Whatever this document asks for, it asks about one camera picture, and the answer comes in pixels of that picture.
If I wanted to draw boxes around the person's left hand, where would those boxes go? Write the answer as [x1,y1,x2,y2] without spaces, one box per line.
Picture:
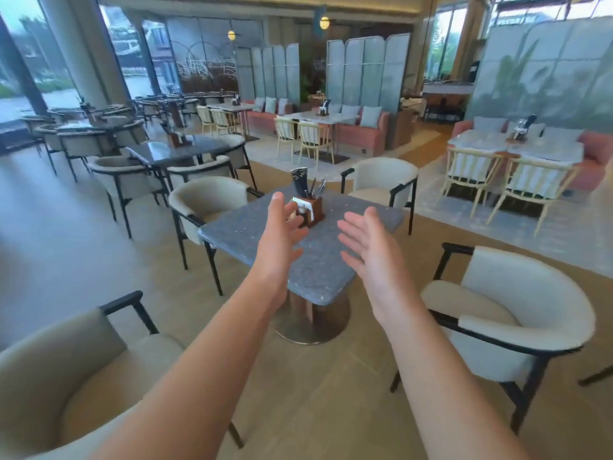
[251,191,310,291]

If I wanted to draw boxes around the person's right hand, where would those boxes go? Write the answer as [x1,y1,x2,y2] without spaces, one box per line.
[337,206,425,329]

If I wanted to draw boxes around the person's right forearm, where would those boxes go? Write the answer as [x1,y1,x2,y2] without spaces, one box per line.
[378,302,532,460]

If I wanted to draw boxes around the person's left forearm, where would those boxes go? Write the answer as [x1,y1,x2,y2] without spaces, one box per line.
[91,277,289,460]

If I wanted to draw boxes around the white paper napkins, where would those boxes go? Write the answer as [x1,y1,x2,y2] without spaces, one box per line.
[291,196,315,221]

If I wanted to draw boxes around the black chopstick sleeves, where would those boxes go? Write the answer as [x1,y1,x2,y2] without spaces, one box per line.
[290,167,310,200]

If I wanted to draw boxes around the light wooden spindle chair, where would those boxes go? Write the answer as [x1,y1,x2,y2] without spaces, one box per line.
[210,108,236,136]
[297,120,335,165]
[196,105,216,136]
[440,147,504,219]
[486,156,580,238]
[274,116,300,164]

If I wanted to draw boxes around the pink upholstered sofa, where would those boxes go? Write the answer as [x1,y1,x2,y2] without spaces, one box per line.
[243,97,294,135]
[329,110,390,157]
[451,119,613,191]

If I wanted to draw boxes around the white marble dining table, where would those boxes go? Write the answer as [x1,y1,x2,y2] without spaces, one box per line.
[447,128,585,165]
[206,102,258,138]
[286,111,361,164]

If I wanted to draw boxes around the pale patterned rug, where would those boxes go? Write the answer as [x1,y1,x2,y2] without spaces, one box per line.
[416,155,613,265]
[241,126,442,169]

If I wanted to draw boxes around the brown wooden cabinet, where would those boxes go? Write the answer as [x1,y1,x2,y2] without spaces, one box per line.
[386,109,416,150]

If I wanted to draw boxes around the dark glossy dining table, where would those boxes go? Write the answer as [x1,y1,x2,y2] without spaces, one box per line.
[126,134,231,191]

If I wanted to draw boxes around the pale grey folding screen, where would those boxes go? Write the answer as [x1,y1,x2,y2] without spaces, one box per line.
[326,33,412,114]
[234,43,301,103]

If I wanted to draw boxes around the dark service counter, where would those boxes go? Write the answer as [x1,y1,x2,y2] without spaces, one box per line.
[422,80,476,124]

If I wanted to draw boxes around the cluster of distant dark armchairs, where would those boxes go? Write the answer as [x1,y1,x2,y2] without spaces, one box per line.
[20,93,240,183]

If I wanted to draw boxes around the wooden column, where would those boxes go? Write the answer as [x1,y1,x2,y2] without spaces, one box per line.
[449,0,485,83]

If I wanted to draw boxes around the black chair leg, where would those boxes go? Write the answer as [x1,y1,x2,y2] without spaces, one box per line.
[577,364,613,388]

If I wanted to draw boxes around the large frosted glass partition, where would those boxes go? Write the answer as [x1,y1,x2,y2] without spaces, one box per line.
[465,16,613,135]

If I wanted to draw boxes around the round white column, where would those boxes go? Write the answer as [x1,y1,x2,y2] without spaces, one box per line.
[35,0,131,110]

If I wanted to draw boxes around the grey stone pedestal table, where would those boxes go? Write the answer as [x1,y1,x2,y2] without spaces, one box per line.
[198,184,407,346]

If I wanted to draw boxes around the beige armchair black frame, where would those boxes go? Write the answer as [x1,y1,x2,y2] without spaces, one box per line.
[87,155,169,239]
[210,134,258,191]
[390,242,597,435]
[166,155,236,190]
[340,157,419,236]
[0,290,245,460]
[168,175,265,272]

